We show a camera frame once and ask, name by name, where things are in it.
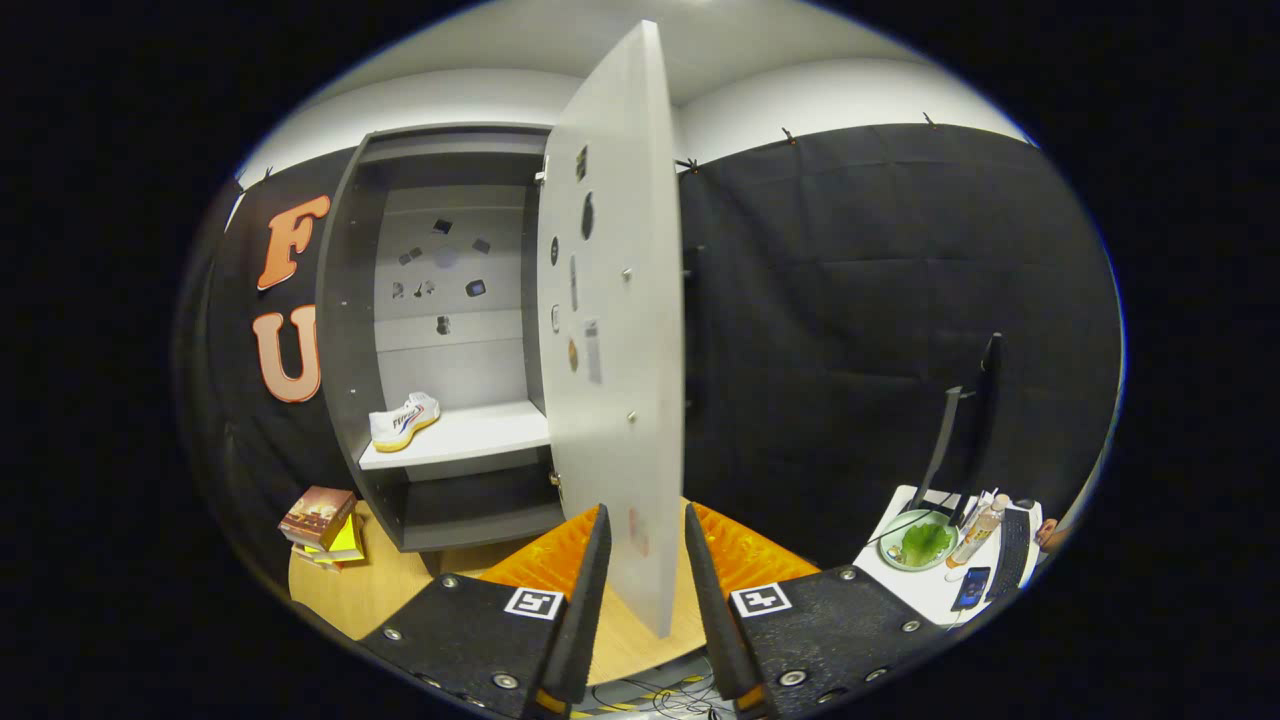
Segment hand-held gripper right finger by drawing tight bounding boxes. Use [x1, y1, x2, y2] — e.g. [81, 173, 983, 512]
[683, 502, 946, 716]

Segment white side table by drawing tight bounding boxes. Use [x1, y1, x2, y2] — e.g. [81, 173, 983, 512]
[853, 485, 1043, 629]

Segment white striped canvas shoe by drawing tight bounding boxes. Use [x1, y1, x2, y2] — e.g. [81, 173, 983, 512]
[368, 392, 442, 453]

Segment clear plastic bottle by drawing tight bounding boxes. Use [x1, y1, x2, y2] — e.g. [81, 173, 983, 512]
[950, 495, 1011, 569]

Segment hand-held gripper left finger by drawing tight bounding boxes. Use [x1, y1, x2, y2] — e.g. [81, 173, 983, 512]
[358, 503, 613, 719]

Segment yellow books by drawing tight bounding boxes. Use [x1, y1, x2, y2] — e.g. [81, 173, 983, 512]
[300, 515, 366, 569]

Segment black keyboard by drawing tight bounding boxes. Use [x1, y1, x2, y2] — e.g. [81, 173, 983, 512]
[985, 508, 1033, 603]

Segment tangle of black cables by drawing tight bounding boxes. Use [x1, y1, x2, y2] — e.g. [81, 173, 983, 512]
[590, 672, 721, 719]

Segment black backdrop cloth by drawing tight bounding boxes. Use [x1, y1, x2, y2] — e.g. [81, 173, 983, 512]
[175, 122, 1123, 601]

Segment dark grey shoe cabinet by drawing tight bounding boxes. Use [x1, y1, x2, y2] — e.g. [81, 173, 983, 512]
[315, 122, 566, 553]

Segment bowl of green lettuce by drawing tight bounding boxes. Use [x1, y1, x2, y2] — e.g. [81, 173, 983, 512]
[878, 509, 959, 572]

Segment black computer monitor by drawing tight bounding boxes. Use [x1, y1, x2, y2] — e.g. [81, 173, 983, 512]
[915, 333, 1006, 526]

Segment black smartphone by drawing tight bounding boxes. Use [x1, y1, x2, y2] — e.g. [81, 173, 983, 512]
[950, 566, 992, 612]

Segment brown book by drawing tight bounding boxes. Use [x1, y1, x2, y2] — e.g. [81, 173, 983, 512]
[278, 486, 358, 549]

